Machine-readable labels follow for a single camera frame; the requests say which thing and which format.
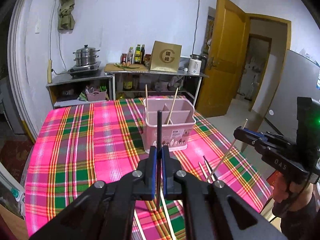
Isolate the stainless steel steamer pot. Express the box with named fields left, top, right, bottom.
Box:
left=73, top=44, right=100, bottom=67

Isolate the green oil bottle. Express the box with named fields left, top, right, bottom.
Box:
left=134, top=44, right=141, bottom=64

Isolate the yellow power strip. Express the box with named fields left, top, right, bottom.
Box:
left=47, top=59, right=52, bottom=83

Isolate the red lidded jar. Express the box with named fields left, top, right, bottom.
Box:
left=120, top=53, right=127, bottom=64

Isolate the olive green knotted curtain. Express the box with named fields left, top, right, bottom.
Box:
left=58, top=0, right=75, bottom=30

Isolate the gold paper gift bag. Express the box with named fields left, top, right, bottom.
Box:
left=150, top=41, right=182, bottom=73

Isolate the person right hand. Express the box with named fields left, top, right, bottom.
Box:
left=272, top=173, right=313, bottom=211

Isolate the wooden cutting board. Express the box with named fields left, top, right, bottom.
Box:
left=104, top=63, right=148, bottom=72

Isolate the clear plastic bottle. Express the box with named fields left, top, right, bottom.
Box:
left=126, top=47, right=133, bottom=64

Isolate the white wall switch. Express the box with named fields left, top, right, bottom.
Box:
left=35, top=20, right=41, bottom=34

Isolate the black induction cooker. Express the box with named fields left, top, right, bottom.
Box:
left=67, top=61, right=101, bottom=76

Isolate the yellow oil jug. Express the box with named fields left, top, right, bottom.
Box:
left=123, top=74, right=133, bottom=90

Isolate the white electric kettle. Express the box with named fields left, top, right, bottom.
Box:
left=188, top=54, right=207, bottom=75

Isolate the black chopstick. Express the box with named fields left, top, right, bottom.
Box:
left=203, top=156, right=217, bottom=183
left=156, top=110, right=162, bottom=212

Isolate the low metal stove cabinet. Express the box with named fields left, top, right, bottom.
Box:
left=46, top=70, right=116, bottom=109

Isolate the pink plastic utensil caddy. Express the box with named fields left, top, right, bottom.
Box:
left=142, top=97, right=196, bottom=153

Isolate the dark soy sauce bottle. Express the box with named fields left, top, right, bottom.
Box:
left=140, top=44, right=145, bottom=64

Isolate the orange carrot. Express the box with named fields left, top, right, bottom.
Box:
left=122, top=62, right=131, bottom=67

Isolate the yellow wooden door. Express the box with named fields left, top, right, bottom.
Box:
left=196, top=0, right=250, bottom=118

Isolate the metal kitchen shelf rack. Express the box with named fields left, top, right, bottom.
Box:
left=106, top=69, right=207, bottom=105

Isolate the light wooden chopstick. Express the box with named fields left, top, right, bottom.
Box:
left=198, top=162, right=208, bottom=179
left=160, top=190, right=176, bottom=240
left=134, top=210, right=146, bottom=240
left=166, top=88, right=178, bottom=125
left=205, top=118, right=248, bottom=182
left=145, top=84, right=148, bottom=123

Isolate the small pink basket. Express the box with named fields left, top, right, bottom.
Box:
left=85, top=87, right=107, bottom=102

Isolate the pink plaid tablecloth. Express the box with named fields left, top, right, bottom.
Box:
left=25, top=99, right=272, bottom=235

